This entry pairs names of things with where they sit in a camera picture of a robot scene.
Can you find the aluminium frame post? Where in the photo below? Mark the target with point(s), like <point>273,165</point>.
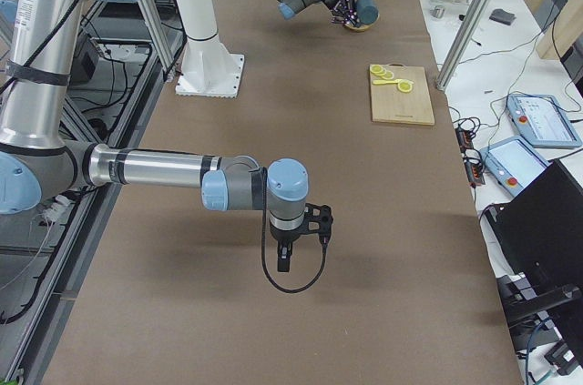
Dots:
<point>461,42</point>

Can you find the black monitor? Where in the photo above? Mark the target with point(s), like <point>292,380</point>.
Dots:
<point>540,230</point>

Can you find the blue teach pendant far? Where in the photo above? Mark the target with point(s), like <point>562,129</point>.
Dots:
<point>541,121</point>

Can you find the small steel cup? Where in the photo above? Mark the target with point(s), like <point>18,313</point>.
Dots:
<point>438,12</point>

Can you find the blue teach pendant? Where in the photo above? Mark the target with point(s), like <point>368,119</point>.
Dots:
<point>541,121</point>
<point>514,163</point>

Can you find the bamboo cutting board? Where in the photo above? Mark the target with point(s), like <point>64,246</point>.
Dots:
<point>389,105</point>

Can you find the small black device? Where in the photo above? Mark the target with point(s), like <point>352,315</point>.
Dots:
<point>503,17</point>

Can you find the black power strip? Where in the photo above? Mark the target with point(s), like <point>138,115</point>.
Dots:
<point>472,159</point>

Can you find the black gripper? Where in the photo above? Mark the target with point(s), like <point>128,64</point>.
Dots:
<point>337,3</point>
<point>285,236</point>

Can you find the blue teach pendant near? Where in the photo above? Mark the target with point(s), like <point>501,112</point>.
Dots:
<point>514,163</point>

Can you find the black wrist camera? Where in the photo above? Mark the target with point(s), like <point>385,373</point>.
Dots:
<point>318,220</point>

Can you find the yellow plastic knife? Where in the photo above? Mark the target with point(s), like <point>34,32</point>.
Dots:
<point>386,82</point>

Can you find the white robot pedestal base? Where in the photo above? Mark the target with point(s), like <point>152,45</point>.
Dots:
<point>207,68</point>

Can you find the dark teal HOME mug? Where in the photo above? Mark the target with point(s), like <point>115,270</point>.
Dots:
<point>367,11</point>

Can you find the lemon slice front left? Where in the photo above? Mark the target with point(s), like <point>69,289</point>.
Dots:
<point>405,86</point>

